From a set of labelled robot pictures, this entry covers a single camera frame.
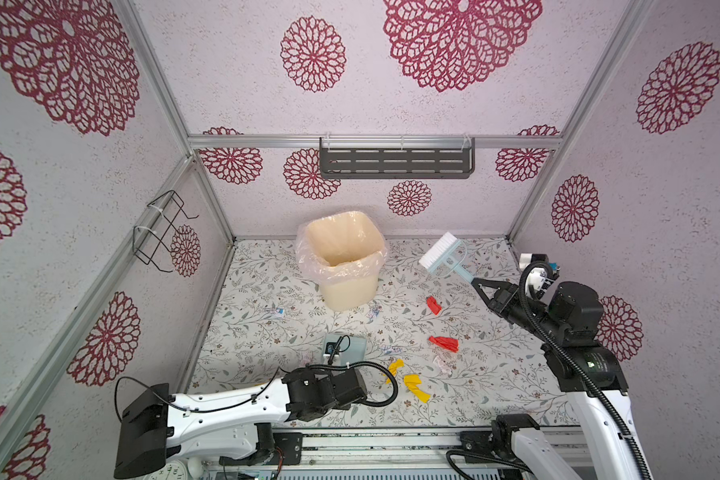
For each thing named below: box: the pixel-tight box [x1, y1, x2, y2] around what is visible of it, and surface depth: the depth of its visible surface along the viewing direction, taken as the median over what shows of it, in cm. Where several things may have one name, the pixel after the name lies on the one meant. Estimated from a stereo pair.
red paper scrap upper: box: [426, 296, 442, 315], surface depth 102 cm
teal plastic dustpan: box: [323, 334, 367, 365], surface depth 70 cm
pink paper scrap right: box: [433, 355, 453, 375], surface depth 89 cm
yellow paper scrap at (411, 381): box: [403, 374, 431, 403], surface depth 86 cm
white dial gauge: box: [144, 459, 189, 480], surface depth 69 cm
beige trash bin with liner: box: [295, 210, 387, 312], surface depth 93 cm
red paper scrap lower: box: [428, 336, 459, 353], surface depth 93 cm
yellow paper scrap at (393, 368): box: [386, 358, 405, 384], surface depth 89 cm
